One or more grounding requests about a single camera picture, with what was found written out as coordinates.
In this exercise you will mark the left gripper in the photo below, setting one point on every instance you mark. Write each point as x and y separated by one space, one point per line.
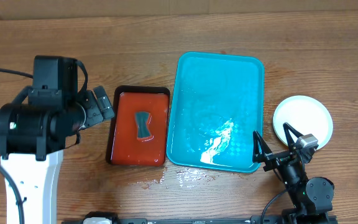
95 115

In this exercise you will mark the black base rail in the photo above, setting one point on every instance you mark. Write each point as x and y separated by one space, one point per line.
108 217

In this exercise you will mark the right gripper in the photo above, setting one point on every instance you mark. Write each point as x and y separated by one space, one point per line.
279 156

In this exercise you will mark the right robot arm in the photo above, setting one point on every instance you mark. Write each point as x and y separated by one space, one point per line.
311 197

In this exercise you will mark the light blue plate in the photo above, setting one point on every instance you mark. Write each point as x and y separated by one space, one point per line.
307 115

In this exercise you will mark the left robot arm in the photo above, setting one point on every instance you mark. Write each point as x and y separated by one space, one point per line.
33 132

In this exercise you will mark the black tray with red water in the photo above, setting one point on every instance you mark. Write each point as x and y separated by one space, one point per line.
123 147

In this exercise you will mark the teal plastic tray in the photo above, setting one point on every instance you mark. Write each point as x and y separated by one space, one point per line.
217 104

